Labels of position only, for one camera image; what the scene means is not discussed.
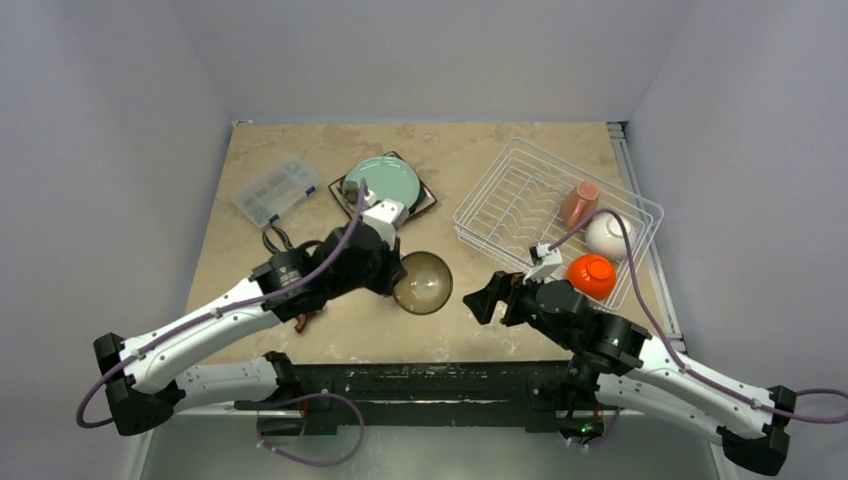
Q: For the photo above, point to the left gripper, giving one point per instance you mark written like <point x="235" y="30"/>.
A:
<point x="392" y="272"/>

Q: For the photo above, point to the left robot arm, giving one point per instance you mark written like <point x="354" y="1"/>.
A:
<point x="152" y="376"/>

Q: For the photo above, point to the black base frame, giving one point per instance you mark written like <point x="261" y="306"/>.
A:
<point x="536" y="396"/>

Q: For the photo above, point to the clear plastic organizer box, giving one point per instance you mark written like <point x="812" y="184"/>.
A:
<point x="276" y="191"/>

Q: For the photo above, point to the orange bowl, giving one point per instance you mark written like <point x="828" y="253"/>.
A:
<point x="593" y="275"/>

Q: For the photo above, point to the pink floral mug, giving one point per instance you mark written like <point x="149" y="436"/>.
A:
<point x="579" y="203"/>

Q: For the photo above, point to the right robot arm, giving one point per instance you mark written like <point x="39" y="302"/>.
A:
<point x="619" y="363"/>

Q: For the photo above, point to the brown pipe fitting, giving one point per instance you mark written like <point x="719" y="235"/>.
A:
<point x="303" y="320"/>

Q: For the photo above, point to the white bowl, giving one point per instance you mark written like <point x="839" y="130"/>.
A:
<point x="604" y="236"/>

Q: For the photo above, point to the brown glazed bowl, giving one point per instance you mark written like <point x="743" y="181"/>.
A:
<point x="427" y="285"/>

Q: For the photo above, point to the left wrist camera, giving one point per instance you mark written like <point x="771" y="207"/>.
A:
<point x="385" y="218"/>

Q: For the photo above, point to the white wire dish rack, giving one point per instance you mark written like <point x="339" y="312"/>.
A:
<point x="517" y="201"/>

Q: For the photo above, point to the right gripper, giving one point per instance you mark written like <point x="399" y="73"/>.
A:
<point x="510" y="303"/>

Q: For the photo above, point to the teal round plate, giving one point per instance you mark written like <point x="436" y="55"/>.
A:
<point x="388" y="178"/>

